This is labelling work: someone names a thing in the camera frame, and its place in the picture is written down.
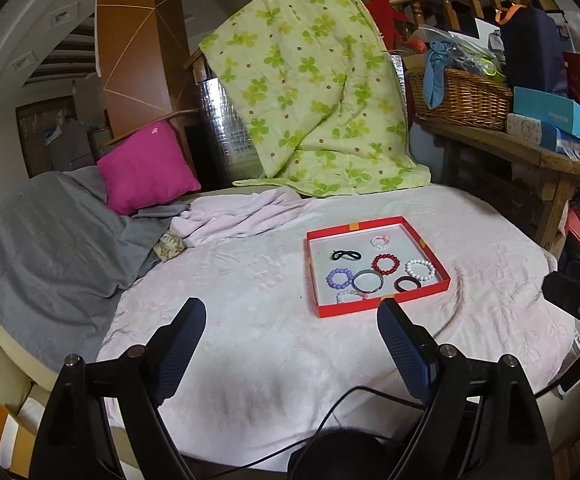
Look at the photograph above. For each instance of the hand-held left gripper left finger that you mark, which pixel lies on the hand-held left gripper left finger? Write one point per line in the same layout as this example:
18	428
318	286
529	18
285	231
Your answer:
184	345

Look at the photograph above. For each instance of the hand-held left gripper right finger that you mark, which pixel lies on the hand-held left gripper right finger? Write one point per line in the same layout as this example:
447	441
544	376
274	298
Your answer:
405	347

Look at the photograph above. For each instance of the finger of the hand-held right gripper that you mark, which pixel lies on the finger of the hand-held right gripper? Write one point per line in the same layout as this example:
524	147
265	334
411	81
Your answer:
570	292

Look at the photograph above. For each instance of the grey translucent bangle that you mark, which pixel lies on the grey translucent bangle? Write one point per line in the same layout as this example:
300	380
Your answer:
356	282

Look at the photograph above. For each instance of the red cardboard box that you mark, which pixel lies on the red cardboard box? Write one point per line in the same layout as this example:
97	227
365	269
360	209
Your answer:
360	242

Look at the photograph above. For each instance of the maroon hair band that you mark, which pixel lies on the maroon hair band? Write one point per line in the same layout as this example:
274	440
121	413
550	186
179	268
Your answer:
398	286

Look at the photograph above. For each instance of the pale pink blanket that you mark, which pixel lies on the pale pink blanket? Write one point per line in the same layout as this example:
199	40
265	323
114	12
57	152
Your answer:
250	320

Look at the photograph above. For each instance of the small patterned cloth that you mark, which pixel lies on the small patterned cloth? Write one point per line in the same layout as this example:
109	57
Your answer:
169	247

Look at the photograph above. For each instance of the wooden bench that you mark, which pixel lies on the wooden bench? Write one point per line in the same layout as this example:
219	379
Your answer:
520	152

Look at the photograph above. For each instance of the blue cardboard box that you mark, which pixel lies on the blue cardboard box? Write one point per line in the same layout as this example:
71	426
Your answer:
560	140

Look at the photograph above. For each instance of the white patterned box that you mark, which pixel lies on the white patterned box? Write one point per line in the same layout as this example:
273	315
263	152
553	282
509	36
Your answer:
522	127

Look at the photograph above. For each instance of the grey blanket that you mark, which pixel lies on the grey blanket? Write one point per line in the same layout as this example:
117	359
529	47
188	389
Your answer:
44	240

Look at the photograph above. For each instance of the magenta pillow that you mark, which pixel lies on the magenta pillow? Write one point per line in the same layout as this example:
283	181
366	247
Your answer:
144	170

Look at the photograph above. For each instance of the teal cardboard box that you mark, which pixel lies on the teal cardboard box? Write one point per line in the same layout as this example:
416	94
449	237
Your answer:
550	110

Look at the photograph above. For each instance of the orange paper folders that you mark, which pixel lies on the orange paper folders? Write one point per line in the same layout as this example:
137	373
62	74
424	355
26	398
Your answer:
2	430

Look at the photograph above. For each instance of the wicker basket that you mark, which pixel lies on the wicker basket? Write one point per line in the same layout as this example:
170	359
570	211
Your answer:
465	102

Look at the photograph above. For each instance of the navy bag with orange trim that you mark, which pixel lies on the navy bag with orange trim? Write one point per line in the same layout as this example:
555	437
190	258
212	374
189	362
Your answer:
530	50

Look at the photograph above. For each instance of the dark lattice cabinet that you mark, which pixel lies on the dark lattice cabinet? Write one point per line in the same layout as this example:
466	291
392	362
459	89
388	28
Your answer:
32	140

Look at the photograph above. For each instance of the green floral quilt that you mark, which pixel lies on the green floral quilt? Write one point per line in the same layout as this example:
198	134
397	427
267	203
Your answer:
310	85

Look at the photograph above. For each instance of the wooden cabinet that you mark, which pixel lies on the wooden cabinet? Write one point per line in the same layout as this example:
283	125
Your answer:
134	35

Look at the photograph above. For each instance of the red cloth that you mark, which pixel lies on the red cloth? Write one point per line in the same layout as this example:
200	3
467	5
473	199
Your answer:
385	15

